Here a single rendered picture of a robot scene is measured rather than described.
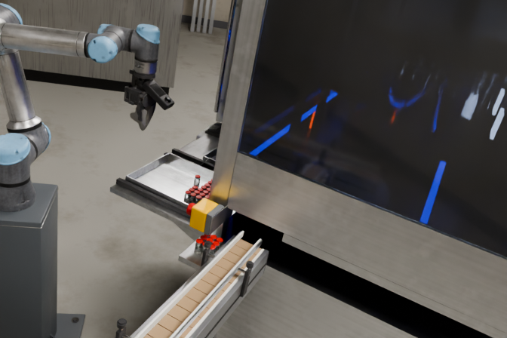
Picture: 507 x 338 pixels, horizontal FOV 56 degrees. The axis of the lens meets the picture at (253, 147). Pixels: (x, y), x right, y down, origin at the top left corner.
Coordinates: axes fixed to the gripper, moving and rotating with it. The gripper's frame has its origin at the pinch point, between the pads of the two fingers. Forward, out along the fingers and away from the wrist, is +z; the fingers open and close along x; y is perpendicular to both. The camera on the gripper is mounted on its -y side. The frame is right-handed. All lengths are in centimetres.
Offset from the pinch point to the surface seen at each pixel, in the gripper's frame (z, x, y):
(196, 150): 21.6, -36.2, -1.6
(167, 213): 21.6, 10.3, -20.2
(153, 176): 21.4, -5.0, -2.4
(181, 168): 21.4, -17.9, -6.3
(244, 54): -40, 12, -39
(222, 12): 83, -612, 309
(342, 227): -2, 12, -78
